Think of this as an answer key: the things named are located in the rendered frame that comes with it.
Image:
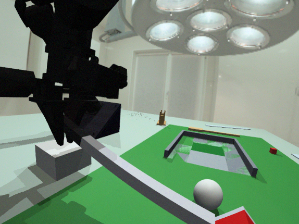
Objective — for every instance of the white box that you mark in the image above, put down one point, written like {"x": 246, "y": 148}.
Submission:
{"x": 61, "y": 161}

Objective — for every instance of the green flat mat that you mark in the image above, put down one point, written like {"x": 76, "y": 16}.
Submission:
{"x": 270, "y": 197}

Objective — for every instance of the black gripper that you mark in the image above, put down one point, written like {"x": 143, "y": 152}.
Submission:
{"x": 48, "y": 96}

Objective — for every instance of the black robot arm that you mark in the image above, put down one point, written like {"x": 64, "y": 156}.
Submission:
{"x": 76, "y": 17}

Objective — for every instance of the white golf ball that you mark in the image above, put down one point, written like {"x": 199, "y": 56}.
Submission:
{"x": 208, "y": 194}

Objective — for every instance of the long grey bar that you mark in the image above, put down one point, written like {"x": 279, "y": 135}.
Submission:
{"x": 169, "y": 200}

